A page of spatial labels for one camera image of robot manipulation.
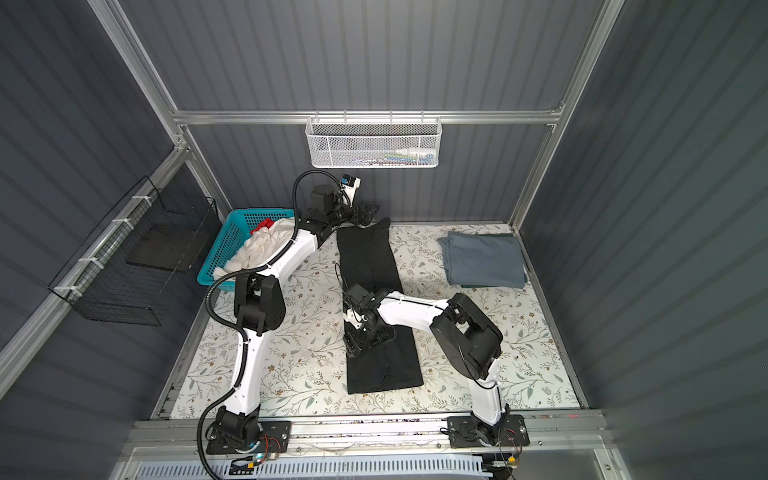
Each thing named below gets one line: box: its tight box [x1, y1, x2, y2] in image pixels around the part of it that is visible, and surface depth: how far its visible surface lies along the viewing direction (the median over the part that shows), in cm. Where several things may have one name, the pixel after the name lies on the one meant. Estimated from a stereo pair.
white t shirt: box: [212, 217, 296, 279], surface depth 107 cm
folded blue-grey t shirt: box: [437, 231, 527, 289], surface depth 107 cm
